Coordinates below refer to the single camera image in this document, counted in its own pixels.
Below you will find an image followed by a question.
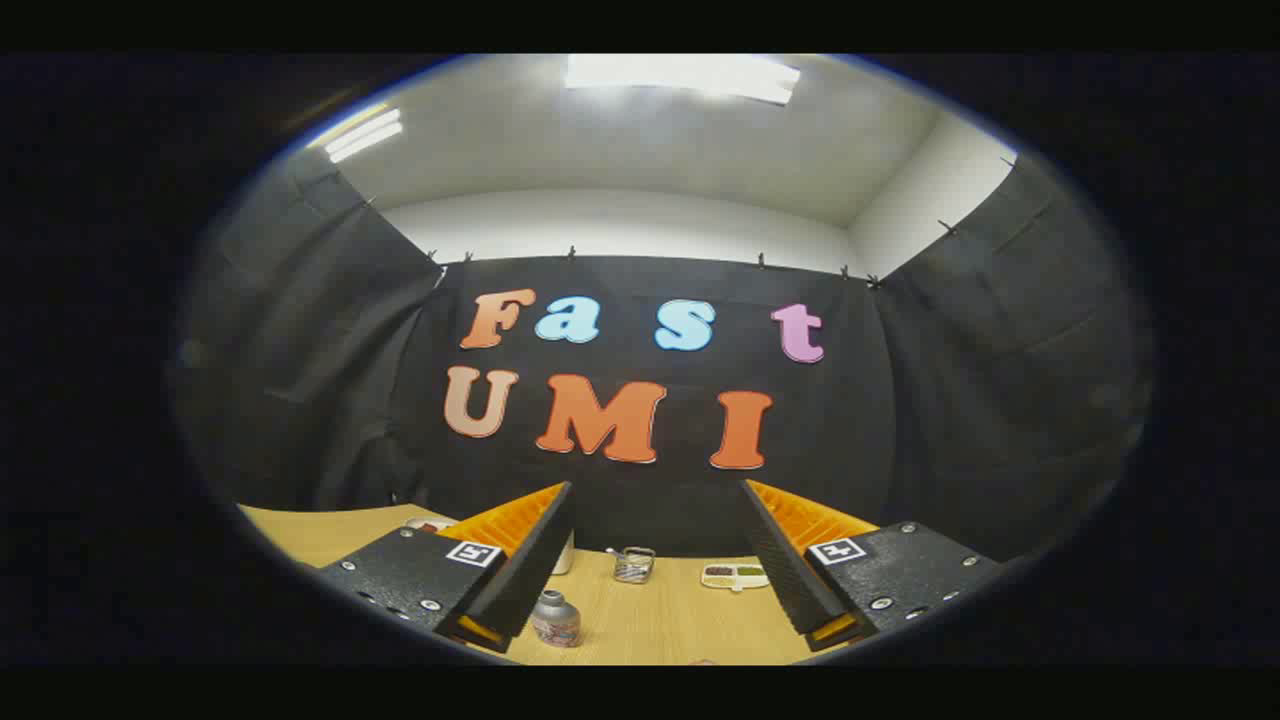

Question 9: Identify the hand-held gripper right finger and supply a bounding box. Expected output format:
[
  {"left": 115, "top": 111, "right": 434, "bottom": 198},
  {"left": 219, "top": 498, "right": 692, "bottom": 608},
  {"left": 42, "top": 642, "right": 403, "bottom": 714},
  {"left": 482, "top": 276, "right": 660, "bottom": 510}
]
[{"left": 740, "top": 479, "right": 1001, "bottom": 653}]

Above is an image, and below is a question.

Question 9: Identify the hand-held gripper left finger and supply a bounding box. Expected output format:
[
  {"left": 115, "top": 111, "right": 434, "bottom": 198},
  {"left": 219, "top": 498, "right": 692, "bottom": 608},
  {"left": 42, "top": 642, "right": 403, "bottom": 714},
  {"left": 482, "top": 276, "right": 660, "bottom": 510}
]
[{"left": 318, "top": 481, "right": 576, "bottom": 653}]

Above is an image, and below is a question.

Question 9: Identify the silver bottle with printed label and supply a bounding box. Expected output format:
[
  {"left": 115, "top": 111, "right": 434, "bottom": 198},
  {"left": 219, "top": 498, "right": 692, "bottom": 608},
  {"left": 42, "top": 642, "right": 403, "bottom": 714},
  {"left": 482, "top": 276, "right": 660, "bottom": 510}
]
[{"left": 531, "top": 590, "right": 583, "bottom": 649}]

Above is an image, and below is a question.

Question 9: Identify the white divided condiment dish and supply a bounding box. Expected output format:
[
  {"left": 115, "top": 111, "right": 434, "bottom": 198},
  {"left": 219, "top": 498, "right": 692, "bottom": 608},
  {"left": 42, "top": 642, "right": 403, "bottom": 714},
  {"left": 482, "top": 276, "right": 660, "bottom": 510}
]
[{"left": 700, "top": 563, "right": 770, "bottom": 593}]

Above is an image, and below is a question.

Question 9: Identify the wooden table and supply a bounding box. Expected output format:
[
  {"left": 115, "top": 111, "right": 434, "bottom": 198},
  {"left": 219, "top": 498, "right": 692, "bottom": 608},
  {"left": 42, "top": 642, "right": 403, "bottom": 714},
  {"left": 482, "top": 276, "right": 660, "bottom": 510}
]
[{"left": 238, "top": 503, "right": 881, "bottom": 666}]

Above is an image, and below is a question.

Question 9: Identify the ceiling strip light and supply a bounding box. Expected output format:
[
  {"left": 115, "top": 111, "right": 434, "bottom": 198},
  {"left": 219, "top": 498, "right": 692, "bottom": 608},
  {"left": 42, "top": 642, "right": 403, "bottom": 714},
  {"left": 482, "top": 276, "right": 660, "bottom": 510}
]
[{"left": 322, "top": 107, "right": 405, "bottom": 165}]

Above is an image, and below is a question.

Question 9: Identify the metal wire basket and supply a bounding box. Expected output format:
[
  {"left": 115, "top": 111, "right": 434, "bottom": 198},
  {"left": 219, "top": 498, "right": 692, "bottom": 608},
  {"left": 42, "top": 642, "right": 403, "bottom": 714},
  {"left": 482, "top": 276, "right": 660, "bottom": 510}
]
[{"left": 606, "top": 546, "right": 657, "bottom": 585}]

